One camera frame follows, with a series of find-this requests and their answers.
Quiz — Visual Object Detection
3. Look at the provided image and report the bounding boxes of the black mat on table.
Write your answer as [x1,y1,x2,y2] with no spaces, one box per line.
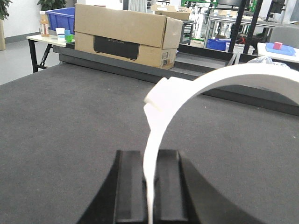
[0,64,299,224]

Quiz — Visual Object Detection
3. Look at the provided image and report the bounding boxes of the black vertical post right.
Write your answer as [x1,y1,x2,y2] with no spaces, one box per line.
[243,0,263,54]

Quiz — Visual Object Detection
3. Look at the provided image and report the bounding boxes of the orange juice bottle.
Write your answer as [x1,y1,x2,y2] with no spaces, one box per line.
[40,11,50,37]

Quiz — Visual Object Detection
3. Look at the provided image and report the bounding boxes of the blue tray on far table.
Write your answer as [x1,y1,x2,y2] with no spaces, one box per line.
[265,42,296,56]

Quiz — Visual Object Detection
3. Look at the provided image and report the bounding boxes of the white side table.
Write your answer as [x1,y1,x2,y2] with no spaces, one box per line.
[26,35,66,73]

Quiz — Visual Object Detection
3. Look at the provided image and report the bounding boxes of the white paper cup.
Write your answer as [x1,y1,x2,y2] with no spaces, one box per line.
[56,28,65,42]

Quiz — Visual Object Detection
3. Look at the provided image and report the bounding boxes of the black vertical post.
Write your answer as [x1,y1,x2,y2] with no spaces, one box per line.
[228,0,247,53]
[243,0,263,54]

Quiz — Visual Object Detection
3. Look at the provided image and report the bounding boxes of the large cardboard box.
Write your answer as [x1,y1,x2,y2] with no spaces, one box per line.
[74,4,183,70]

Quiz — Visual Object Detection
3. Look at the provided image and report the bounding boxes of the grey chair back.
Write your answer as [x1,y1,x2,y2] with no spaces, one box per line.
[269,26,299,49]

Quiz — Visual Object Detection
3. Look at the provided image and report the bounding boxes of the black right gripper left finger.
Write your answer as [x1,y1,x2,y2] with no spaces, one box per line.
[78,150,148,224]

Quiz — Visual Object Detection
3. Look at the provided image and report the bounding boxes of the small cardboard box background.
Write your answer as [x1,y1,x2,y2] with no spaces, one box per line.
[150,4,191,20]

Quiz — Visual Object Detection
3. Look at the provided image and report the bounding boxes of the blue crate on floor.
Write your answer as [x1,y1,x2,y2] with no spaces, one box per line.
[206,38,231,51]

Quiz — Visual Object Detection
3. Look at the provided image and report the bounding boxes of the black vertical post left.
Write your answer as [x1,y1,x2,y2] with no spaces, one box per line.
[228,0,247,53]

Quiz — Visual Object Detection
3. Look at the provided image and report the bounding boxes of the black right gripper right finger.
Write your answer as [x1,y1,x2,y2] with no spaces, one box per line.
[154,149,261,224]

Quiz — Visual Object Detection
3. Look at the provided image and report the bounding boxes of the black raised rail strip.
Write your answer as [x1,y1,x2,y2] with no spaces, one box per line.
[53,43,299,116]

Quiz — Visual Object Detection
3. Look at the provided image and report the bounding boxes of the red cube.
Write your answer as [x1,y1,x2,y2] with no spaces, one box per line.
[273,42,283,50]

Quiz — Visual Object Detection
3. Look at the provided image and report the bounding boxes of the white curved PVC clamp piece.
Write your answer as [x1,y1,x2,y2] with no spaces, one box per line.
[143,63,299,224]

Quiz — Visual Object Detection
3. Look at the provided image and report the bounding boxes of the blue plastic bin background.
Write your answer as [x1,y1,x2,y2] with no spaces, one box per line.
[45,7,75,34]

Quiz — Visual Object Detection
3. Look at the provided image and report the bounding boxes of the green small cup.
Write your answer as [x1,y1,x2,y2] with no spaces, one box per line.
[65,34,74,43]

